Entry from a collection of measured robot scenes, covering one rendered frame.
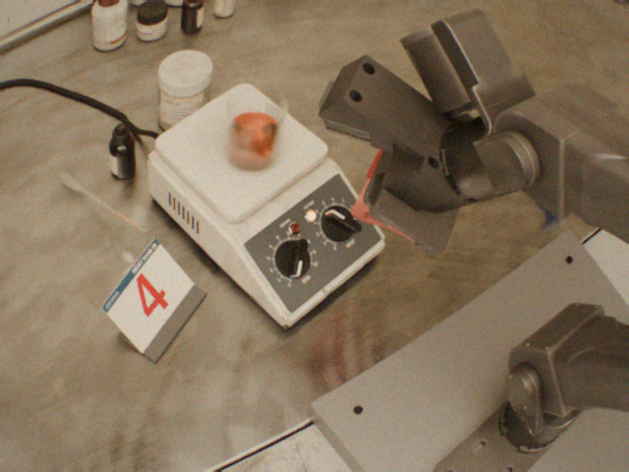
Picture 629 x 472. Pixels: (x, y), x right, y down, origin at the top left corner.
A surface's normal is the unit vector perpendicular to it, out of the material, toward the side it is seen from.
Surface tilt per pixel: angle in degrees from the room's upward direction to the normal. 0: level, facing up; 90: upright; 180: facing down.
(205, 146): 0
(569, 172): 92
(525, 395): 95
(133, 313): 40
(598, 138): 23
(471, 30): 31
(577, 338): 54
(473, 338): 4
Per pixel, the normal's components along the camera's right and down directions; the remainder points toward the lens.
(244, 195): 0.11, -0.55
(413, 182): -0.39, 0.86
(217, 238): -0.70, 0.54
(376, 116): 0.46, -0.14
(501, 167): -0.84, 0.44
